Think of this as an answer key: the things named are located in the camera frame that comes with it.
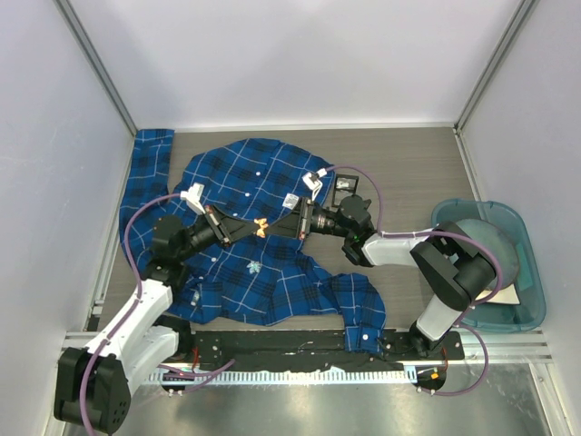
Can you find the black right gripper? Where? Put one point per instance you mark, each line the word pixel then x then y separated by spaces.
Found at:
pixel 292 224

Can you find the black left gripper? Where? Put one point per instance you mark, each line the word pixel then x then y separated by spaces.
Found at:
pixel 225 228

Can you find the orange leaf brooch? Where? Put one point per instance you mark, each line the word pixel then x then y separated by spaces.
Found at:
pixel 262 226

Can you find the blue plaid shirt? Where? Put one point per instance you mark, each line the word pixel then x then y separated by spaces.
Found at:
pixel 260 281

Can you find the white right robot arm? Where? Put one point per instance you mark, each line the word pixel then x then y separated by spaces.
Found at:
pixel 456 267

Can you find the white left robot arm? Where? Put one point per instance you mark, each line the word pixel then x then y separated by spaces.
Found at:
pixel 95 383

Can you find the silver blue leaf brooch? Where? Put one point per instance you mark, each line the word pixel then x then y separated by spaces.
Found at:
pixel 254 267

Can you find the round blue plate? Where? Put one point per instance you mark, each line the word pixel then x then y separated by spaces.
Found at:
pixel 497 243

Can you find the teal plastic bin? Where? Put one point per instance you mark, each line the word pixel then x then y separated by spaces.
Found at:
pixel 520 305

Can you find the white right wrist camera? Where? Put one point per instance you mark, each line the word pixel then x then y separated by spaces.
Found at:
pixel 313 182

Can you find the black square frame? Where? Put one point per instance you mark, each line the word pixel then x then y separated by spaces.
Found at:
pixel 345 185

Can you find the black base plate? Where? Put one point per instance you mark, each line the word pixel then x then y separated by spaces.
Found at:
pixel 307 351

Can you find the white slotted cable duct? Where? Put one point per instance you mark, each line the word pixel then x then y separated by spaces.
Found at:
pixel 331 377

